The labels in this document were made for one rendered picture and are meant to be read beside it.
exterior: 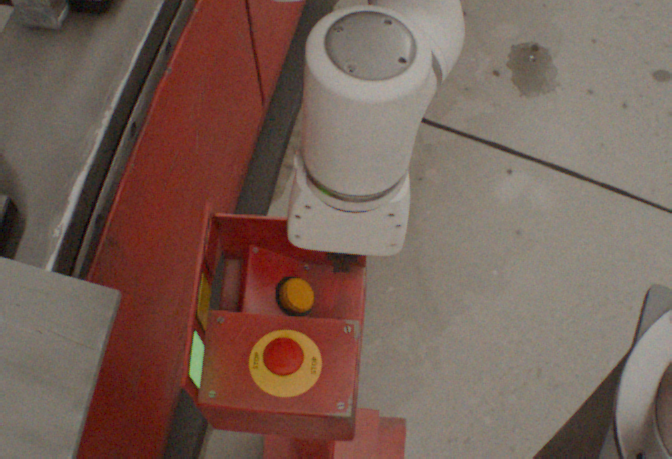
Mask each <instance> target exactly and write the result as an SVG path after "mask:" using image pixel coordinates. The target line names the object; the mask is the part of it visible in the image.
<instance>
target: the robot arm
mask: <svg viewBox="0 0 672 459"><path fill-rule="evenodd" d="M273 1H277V2H293V1H300V0H273ZM464 39H465V26H464V18H463V13H462V8H461V4H460V0H368V5H353V6H348V7H344V8H341V9H338V10H335V11H333V12H331V13H330V14H328V15H326V16H325V17H323V18H322V19H321V20H320V21H319V22H318V23H317V24H316V25H315V26H314V27H313V29H312V30H311V32H310V34H309V36H308V39H307V42H306V48H305V65H304V89H303V114H302V142H301V151H296V154H295V158H294V165H295V168H296V170H295V173H294V177H293V181H292V186H291V191H290V200H289V208H288V217H287V221H286V230H287V233H288V239H289V241H290V242H291V243H292V244H293V245H295V246H297V247H300V248H304V249H311V250H319V251H325V252H327V255H326V260H333V270H332V272H336V273H337V272H340V266H341V259H342V253H343V261H342V272H343V273H347V274H349V269H350V262H355V263H357V262H358V256H359V255H373V256H390V255H394V254H396V253H398V252H399V251H400V250H401V249H402V247H403V243H404V240H405V234H406V228H407V222H408V215H409V207H410V184H409V174H408V168H409V164H410V159H411V154H412V150H413V146H414V142H415V138H416V134H417V131H418V128H419V125H420V122H421V120H422V117H423V115H424V113H425V111H426V109H427V107H428V105H429V103H430V101H431V100H432V98H433V96H434V95H435V93H436V92H437V90H438V89H439V87H440V86H441V84H442V83H443V81H444V80H445V78H446V77H447V75H448V74H449V72H450V71H451V69H452V68H453V66H454V65H455V63H456V61H457V59H458V57H459V55H460V53H461V50H462V48H463V44H464ZM612 420H613V431H614V440H615V444H616V448H617V452H618V456H619V459H672V310H671V311H669V312H667V313H666V314H664V315H663V316H662V317H661V318H659V319H658V320H657V321H656V322H655V323H654V324H652V325H651V326H650V328H649V329H648V330H647V331H646V332H645V334H644V335H643V336H642V337H641V338H640V340H639V341H638V342H637V343H636V344H635V346H634V348H633V350H632V351H631V353H630V355H629V356H628V358H627V360H626V362H625V364H624V367H623V369H622V372H621V374H620V377H619V379H618V383H617V388H616V392H615V396H614V404H613V418H612Z"/></svg>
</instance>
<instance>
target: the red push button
mask: <svg viewBox="0 0 672 459"><path fill-rule="evenodd" d="M303 360H304V353H303V350H302V348H301V346H300V345H299V344H298V343H297V342H295V341H294V340H292V339H290V338H285V337H281V338H276V339H274V340H272V341H270V342H269V343H268V344H267V345H266V347H265V349H264V351H263V362H264V365H265V367H266V368H267V369H268V370H269V371H270V372H272V373H273V374H276V375H279V376H287V375H291V374H293V373H295V372H296V371H298V370H299V368H300V367H301V366H302V364H303Z"/></svg>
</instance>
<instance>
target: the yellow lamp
mask: <svg viewBox="0 0 672 459"><path fill-rule="evenodd" d="M210 295H211V289H210V287H209V285H208V282H207V280H206V278H205V275H204V273H202V280H201V287H200V294H199V302H198V310H197V316H198V318H199V320H200V322H201V324H202V326H203V328H204V330H205V331H206V327H207V319H208V311H209V303H210Z"/></svg>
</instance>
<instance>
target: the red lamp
mask: <svg viewBox="0 0 672 459"><path fill-rule="evenodd" d="M218 237H219V236H218V233H217V230H216V227H215V224H214V221H213V218H212V216H211V218H210V225H209V231H208V238H207V245H206V251H205V258H206V261H207V263H208V266H209V268H210V271H211V273H212V275H213V272H214V265H215V258H216V251H217V244H218Z"/></svg>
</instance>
